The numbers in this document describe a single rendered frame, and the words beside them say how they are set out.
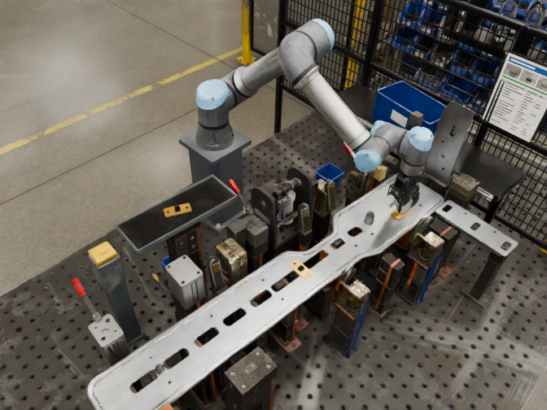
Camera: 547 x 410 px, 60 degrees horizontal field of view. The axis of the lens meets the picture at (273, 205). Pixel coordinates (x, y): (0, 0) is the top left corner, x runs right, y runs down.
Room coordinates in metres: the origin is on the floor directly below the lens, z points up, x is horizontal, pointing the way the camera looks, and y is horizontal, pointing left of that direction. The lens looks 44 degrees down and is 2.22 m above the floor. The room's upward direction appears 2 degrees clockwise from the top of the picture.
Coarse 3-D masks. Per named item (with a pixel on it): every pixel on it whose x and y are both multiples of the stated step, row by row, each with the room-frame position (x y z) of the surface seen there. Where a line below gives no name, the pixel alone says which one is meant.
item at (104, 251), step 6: (96, 246) 0.88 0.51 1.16; (102, 246) 0.88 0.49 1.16; (108, 246) 0.88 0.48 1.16; (90, 252) 0.85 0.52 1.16; (96, 252) 0.86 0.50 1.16; (102, 252) 0.86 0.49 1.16; (108, 252) 0.86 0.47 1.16; (114, 252) 0.86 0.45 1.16; (96, 258) 0.84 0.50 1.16; (102, 258) 0.84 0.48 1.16; (108, 258) 0.84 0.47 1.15
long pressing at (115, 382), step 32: (384, 192) 1.34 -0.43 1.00; (352, 224) 1.16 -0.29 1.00; (384, 224) 1.17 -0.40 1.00; (416, 224) 1.18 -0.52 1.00; (288, 256) 1.00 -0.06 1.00; (352, 256) 1.01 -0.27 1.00; (256, 288) 0.87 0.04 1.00; (288, 288) 0.87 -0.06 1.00; (320, 288) 0.88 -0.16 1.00; (192, 320) 0.75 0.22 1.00; (256, 320) 0.75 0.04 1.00; (160, 352) 0.64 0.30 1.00; (192, 352) 0.64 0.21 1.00; (224, 352) 0.65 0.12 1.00; (96, 384) 0.54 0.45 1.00; (128, 384) 0.54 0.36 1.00; (160, 384) 0.55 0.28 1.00; (192, 384) 0.55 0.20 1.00
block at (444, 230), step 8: (432, 224) 1.20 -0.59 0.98; (440, 224) 1.20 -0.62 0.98; (432, 232) 1.18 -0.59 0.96; (440, 232) 1.16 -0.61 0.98; (448, 232) 1.16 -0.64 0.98; (456, 232) 1.16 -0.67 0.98; (448, 240) 1.13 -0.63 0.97; (448, 248) 1.15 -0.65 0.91; (440, 256) 1.13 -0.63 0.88; (440, 264) 1.16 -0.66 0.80; (432, 280) 1.15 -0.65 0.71
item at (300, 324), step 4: (292, 272) 0.95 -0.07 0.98; (288, 276) 0.96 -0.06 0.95; (292, 276) 0.95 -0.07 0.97; (296, 276) 0.93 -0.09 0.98; (288, 280) 0.96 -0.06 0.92; (292, 280) 0.95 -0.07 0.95; (300, 308) 0.94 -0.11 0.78; (296, 312) 0.93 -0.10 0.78; (300, 312) 0.94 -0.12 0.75; (296, 316) 0.93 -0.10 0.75; (300, 316) 0.95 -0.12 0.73; (296, 320) 0.94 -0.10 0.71; (300, 320) 0.94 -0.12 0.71; (304, 320) 0.95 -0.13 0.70; (296, 324) 0.93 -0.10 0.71; (300, 324) 0.93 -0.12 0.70; (304, 324) 0.93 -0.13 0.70; (308, 324) 0.93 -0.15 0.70; (296, 328) 0.91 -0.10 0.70; (300, 328) 0.91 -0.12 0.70; (304, 328) 0.91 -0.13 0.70
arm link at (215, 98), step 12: (204, 84) 1.53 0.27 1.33; (216, 84) 1.52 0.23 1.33; (228, 84) 1.55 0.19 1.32; (204, 96) 1.46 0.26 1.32; (216, 96) 1.46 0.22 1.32; (228, 96) 1.50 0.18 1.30; (204, 108) 1.45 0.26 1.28; (216, 108) 1.45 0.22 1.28; (228, 108) 1.49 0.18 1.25; (204, 120) 1.45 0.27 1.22; (216, 120) 1.45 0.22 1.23
